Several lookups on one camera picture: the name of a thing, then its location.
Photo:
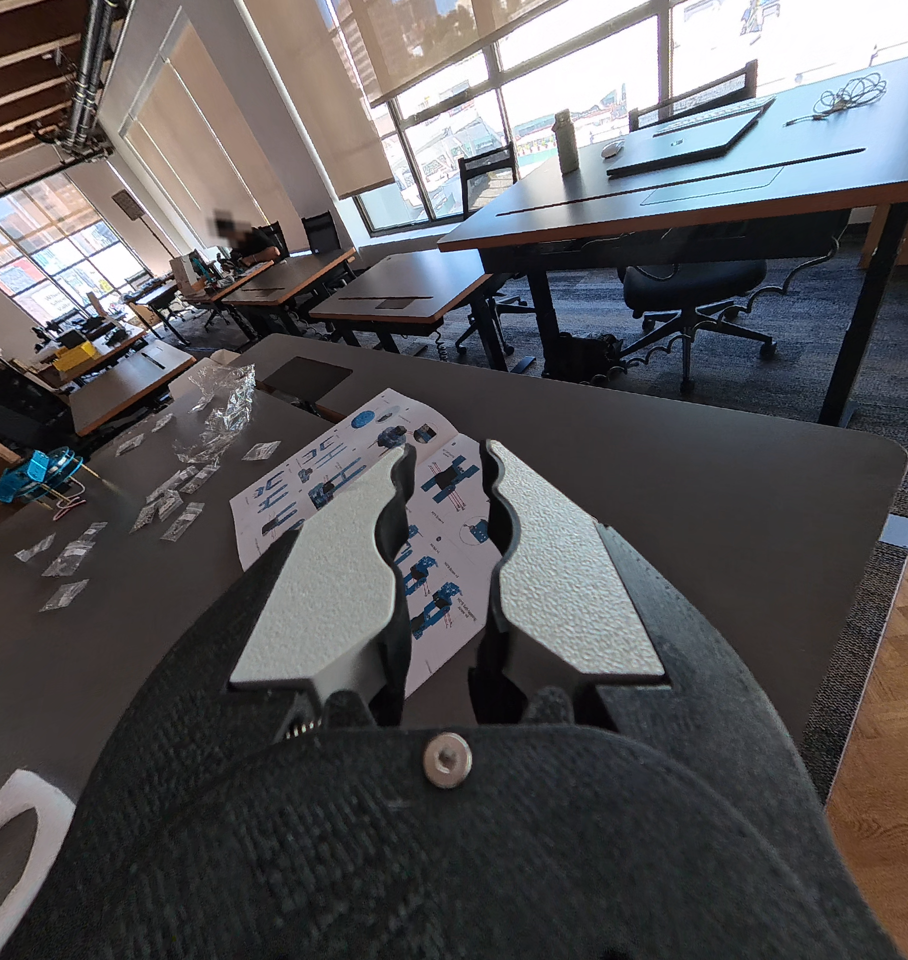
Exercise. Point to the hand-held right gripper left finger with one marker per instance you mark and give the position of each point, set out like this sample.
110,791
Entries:
326,592

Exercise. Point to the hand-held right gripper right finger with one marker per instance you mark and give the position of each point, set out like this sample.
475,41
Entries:
574,592

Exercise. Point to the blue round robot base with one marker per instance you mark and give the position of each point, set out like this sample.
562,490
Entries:
30,472

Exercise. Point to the dark grey work desk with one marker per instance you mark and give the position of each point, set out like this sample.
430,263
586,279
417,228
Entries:
686,510

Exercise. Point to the dark office desk wood edge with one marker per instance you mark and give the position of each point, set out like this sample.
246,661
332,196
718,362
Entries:
724,195
124,379
289,281
401,289

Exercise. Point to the printed assembly instruction sheet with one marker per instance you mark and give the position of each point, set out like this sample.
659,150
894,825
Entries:
334,480

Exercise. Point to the scatter of small parts bags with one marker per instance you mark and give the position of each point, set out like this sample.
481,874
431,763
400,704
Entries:
170,504

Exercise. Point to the crumpled clear plastic wrap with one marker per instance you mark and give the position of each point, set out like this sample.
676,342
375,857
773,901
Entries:
221,409

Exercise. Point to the black office chair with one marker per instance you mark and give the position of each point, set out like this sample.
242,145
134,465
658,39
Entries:
686,289

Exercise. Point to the yellow storage box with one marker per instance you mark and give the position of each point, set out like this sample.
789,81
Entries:
75,357

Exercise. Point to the white curved plastic piece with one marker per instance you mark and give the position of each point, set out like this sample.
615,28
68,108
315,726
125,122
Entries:
45,814

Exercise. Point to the black mesh-back chair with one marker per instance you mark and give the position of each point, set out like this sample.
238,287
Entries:
488,169
320,232

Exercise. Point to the white computer mouse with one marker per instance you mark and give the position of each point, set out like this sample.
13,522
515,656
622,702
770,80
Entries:
612,149

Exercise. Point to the grey water bottle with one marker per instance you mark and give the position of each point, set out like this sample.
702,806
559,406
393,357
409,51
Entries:
567,142

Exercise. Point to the closed dark laptop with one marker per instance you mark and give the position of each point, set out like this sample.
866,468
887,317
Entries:
686,146

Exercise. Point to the beige roller blind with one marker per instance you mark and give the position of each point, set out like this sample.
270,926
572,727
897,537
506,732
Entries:
439,45
221,127

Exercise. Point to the white keyboard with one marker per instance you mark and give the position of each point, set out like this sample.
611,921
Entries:
716,109

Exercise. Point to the silver ceiling pipes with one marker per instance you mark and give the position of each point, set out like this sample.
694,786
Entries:
98,67

